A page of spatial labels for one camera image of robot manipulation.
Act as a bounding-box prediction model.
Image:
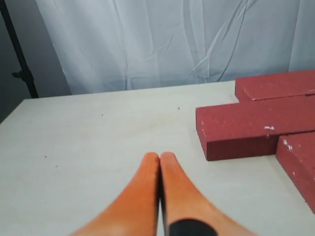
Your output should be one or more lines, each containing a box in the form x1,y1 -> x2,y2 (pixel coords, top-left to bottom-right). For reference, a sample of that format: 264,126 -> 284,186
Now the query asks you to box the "red brick back row left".
235,70 -> 315,102

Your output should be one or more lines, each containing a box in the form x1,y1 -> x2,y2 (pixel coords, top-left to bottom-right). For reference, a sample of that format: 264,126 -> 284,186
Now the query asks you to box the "black stand pole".
0,0 -> 39,98

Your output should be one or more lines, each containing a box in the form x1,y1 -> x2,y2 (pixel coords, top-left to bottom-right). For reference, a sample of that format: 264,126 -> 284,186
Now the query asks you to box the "white backdrop curtain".
37,0 -> 315,94

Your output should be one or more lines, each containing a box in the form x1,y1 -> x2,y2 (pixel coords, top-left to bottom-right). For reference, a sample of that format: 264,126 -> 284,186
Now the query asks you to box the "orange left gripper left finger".
72,152 -> 159,236

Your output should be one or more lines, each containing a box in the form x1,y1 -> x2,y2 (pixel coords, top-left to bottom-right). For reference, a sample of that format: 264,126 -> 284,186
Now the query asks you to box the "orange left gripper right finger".
160,152 -> 251,236

